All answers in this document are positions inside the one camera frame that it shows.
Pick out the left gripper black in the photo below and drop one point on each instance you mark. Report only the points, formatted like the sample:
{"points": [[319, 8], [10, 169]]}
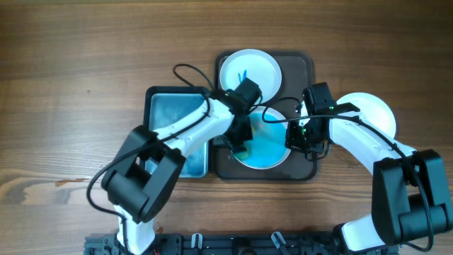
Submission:
{"points": [[247, 133]]}

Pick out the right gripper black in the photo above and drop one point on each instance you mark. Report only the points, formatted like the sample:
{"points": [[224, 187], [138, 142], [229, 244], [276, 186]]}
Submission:
{"points": [[292, 140]]}

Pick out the white plate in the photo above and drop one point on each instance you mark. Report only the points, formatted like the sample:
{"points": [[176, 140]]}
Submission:
{"points": [[373, 112], [256, 65], [267, 148]]}

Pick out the green yellow sponge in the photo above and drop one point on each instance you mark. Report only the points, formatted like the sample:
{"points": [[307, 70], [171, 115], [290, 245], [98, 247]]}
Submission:
{"points": [[242, 155]]}

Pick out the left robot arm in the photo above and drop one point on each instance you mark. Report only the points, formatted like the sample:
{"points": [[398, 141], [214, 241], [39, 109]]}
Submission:
{"points": [[143, 174]]}

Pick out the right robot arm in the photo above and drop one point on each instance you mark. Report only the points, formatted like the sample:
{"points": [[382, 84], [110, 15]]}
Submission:
{"points": [[410, 193]]}

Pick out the dark brown serving tray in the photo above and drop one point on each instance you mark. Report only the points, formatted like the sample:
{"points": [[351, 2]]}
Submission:
{"points": [[297, 73]]}

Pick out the black water basin tray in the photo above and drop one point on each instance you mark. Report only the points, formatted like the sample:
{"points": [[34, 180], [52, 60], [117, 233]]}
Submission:
{"points": [[165, 105]]}

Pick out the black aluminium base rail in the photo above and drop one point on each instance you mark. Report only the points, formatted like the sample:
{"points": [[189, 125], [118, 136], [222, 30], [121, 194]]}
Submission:
{"points": [[315, 243]]}

